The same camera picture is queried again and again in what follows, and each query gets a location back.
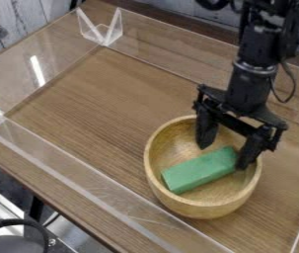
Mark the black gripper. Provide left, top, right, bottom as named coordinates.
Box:
left=193, top=60, right=289, bottom=170

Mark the green rectangular block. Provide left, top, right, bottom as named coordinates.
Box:
left=161, top=146, right=238, bottom=195

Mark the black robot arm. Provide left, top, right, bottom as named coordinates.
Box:
left=193, top=0, right=299, bottom=169

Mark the brown wooden bowl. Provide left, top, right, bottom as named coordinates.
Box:
left=145, top=116, right=262, bottom=219

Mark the black table leg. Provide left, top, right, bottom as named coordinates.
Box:
left=30, top=197, right=46, bottom=221

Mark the black metal stand base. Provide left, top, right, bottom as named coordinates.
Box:
left=0, top=231, right=79, bottom=253

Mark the clear acrylic tray wall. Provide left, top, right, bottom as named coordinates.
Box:
left=0, top=0, right=299, bottom=253

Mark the clear acrylic corner bracket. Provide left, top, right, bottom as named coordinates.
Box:
left=75, top=8, right=123, bottom=46

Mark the black cable lower left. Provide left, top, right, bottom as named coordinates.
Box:
left=0, top=218, right=51, bottom=253

